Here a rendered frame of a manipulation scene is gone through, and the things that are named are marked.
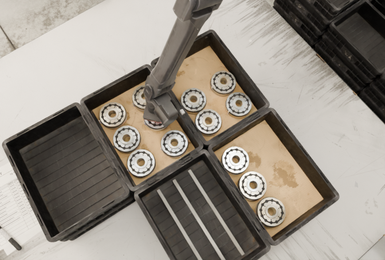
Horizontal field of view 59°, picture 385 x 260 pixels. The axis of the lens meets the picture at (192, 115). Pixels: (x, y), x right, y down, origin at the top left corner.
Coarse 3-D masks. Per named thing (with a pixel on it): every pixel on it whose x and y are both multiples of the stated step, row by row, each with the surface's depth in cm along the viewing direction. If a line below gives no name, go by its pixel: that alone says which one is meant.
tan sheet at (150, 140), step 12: (144, 84) 139; (120, 96) 137; (96, 108) 134; (132, 108) 135; (132, 120) 133; (108, 132) 131; (144, 132) 132; (156, 132) 132; (144, 144) 130; (156, 144) 130; (120, 156) 128; (156, 156) 129; (180, 156) 129; (156, 168) 127
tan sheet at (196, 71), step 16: (208, 48) 146; (192, 64) 143; (208, 64) 143; (176, 80) 140; (192, 80) 140; (208, 80) 140; (176, 96) 137; (208, 96) 138; (224, 96) 138; (224, 112) 136; (224, 128) 134
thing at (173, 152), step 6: (168, 132) 129; (174, 132) 129; (180, 132) 129; (162, 138) 128; (168, 138) 128; (180, 138) 128; (186, 138) 128; (162, 144) 127; (180, 144) 128; (186, 144) 128; (168, 150) 127; (174, 150) 127; (180, 150) 127
